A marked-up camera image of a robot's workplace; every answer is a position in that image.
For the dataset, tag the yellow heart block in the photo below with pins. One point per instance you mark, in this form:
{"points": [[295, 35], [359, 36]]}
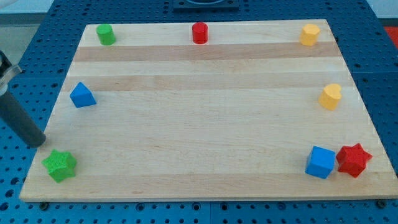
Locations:
{"points": [[330, 96]]}

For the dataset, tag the yellow hexagon block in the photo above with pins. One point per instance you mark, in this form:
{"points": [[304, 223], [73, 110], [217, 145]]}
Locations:
{"points": [[309, 34]]}

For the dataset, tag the blue triangular prism block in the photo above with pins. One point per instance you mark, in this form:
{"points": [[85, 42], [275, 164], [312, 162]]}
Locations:
{"points": [[81, 96]]}

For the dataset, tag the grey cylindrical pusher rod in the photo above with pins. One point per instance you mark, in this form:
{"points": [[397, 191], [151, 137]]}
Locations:
{"points": [[14, 115]]}

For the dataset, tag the red star block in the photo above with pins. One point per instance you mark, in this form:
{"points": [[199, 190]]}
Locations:
{"points": [[353, 160]]}

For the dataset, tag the green cylinder block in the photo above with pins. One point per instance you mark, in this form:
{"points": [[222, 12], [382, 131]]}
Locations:
{"points": [[105, 34]]}

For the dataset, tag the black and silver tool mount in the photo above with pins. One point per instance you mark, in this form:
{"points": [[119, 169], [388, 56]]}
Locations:
{"points": [[8, 72]]}

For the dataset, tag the blue cube block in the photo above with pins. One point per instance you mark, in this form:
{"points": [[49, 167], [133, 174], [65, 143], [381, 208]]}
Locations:
{"points": [[320, 162]]}

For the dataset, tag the red cylinder block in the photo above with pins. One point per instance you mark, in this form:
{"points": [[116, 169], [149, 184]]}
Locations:
{"points": [[200, 33]]}

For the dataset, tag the green star block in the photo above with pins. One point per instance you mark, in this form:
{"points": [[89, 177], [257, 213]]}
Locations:
{"points": [[60, 165]]}

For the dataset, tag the wooden board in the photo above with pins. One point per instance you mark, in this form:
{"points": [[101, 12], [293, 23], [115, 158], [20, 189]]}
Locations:
{"points": [[232, 119]]}

